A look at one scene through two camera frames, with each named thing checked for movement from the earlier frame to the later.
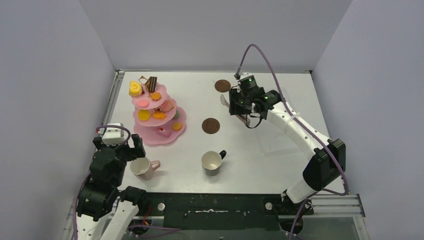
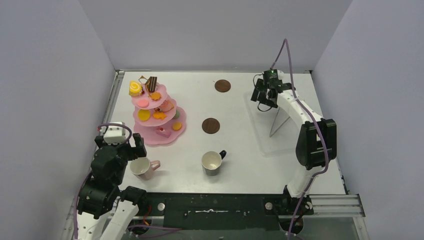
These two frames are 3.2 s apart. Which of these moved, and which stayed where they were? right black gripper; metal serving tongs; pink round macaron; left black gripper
Moved: metal serving tongs; right black gripper
Stayed: left black gripper; pink round macaron
